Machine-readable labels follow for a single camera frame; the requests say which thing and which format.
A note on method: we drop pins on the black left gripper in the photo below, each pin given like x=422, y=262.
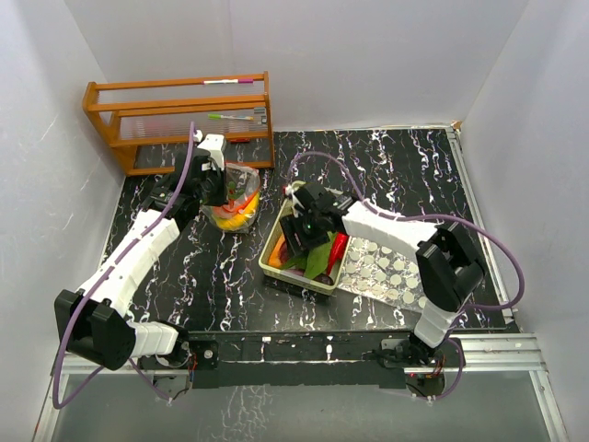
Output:
x=220, y=199

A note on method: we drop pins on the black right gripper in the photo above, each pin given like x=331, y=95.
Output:
x=291, y=226

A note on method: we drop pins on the cherry tomato sprig toy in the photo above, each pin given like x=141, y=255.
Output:
x=233, y=191

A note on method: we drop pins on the red watermelon slice toy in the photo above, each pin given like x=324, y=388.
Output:
x=224, y=212

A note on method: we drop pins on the pale green perforated basket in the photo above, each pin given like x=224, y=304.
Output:
x=290, y=278

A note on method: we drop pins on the yellow toy banana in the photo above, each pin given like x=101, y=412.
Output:
x=237, y=221

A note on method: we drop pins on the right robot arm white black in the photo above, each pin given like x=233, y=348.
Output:
x=449, y=265

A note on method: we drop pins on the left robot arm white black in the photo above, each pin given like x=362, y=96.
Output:
x=91, y=321

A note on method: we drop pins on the clear bag of white discs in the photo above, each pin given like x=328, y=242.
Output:
x=381, y=274

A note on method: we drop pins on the green toy leaf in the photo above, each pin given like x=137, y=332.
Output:
x=313, y=264

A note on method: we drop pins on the small red item under shelf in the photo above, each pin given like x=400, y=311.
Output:
x=242, y=140

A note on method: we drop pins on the red toy chili pepper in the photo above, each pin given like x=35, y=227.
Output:
x=337, y=251

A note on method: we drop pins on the dark red toy sweet potato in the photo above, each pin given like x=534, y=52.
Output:
x=323, y=279

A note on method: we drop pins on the green marker pen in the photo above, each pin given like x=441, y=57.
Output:
x=213, y=116

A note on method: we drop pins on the wooden shelf rack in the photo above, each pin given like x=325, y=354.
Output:
x=131, y=115

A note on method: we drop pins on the pink white marker pen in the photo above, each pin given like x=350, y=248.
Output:
x=228, y=81

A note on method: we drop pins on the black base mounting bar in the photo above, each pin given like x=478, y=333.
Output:
x=308, y=358

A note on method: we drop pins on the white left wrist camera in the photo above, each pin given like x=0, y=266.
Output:
x=213, y=146

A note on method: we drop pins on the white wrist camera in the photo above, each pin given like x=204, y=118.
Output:
x=213, y=146
x=290, y=193

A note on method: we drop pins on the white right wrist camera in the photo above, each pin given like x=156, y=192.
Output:
x=290, y=193

